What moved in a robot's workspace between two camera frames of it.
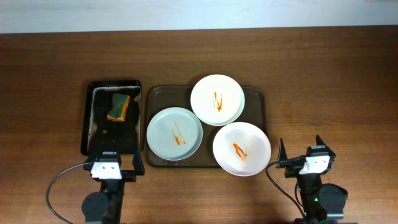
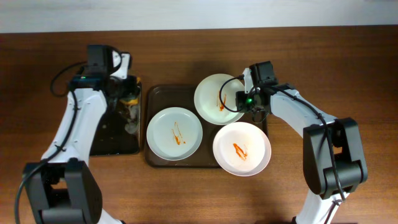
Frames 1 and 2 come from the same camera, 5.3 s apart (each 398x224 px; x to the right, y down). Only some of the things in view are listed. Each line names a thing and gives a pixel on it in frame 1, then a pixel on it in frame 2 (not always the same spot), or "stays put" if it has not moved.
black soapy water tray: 99,134 stays put
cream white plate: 217,99 stays put
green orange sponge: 119,107 to 134,101
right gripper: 292,171 to 258,113
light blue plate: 174,134 stays put
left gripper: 128,177 to 125,86
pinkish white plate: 242,149 stays put
